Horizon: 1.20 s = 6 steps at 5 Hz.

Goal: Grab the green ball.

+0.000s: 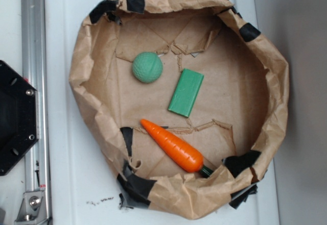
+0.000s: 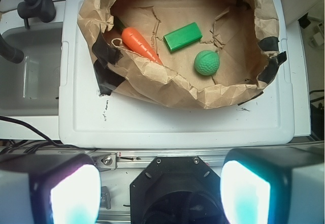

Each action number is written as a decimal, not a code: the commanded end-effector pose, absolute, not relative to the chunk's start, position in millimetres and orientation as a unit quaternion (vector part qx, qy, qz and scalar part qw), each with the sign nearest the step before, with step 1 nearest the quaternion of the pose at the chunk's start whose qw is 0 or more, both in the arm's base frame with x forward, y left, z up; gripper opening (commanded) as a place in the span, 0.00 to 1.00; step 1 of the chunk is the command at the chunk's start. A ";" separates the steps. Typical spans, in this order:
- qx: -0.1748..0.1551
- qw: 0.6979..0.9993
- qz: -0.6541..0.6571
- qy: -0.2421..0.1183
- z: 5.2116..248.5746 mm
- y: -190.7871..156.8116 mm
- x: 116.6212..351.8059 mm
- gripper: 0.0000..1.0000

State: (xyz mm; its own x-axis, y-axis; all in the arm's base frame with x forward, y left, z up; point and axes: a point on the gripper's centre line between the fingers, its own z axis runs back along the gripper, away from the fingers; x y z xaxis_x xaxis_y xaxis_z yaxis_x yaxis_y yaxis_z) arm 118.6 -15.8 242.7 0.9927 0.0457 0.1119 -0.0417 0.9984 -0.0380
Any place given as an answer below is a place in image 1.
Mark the green rectangular block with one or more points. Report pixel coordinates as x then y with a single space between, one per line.
186 92

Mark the orange plastic toy carrot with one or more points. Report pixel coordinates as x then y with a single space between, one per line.
181 152

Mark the green dimpled foam ball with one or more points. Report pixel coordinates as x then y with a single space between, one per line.
147 67

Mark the aluminium extrusion rail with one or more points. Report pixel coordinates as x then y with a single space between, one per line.
37 159

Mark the brown paper bag bin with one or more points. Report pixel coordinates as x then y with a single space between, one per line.
238 120

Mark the metal corner bracket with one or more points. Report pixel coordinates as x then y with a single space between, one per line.
33 209

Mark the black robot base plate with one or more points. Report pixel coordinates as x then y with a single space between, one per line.
18 118

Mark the white tray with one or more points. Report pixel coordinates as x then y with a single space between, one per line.
84 190

